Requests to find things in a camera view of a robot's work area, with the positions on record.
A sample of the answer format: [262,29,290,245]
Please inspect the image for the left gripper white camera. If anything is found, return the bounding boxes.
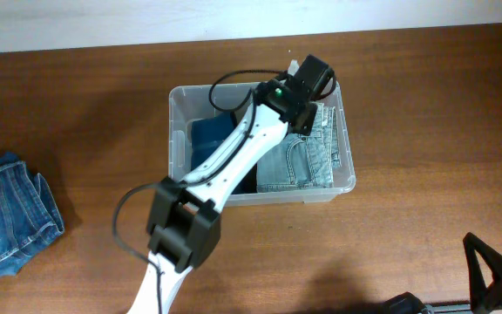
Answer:
[288,59,300,76]

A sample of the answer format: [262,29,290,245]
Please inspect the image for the dark blue folded garment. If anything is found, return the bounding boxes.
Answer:
[191,113,237,170]

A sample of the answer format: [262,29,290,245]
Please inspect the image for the black garment taped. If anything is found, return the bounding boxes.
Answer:
[233,166,257,195]

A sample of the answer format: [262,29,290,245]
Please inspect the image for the light blue jeans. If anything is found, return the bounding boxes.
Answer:
[256,103,342,193]

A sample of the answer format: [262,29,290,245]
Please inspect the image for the clear plastic storage bin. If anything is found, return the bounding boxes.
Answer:
[168,82,356,207]

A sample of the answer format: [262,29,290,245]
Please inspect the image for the dark blue jeans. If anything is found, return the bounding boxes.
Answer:
[0,152,64,277]

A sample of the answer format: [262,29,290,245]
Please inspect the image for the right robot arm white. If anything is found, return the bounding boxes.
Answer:
[380,233,502,314]

